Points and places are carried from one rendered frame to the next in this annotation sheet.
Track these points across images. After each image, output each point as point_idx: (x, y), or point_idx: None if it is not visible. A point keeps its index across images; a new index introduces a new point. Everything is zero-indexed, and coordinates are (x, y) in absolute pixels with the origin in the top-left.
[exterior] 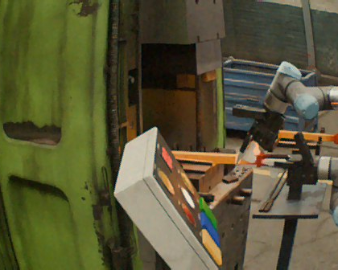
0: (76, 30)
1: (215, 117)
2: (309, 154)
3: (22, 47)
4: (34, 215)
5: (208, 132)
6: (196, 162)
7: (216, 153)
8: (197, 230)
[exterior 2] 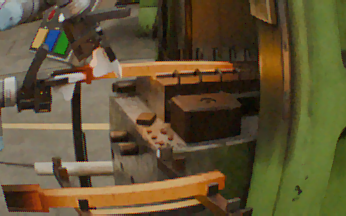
0: None
1: (286, 101)
2: (27, 72)
3: None
4: None
5: (270, 108)
6: None
7: (153, 64)
8: (46, 24)
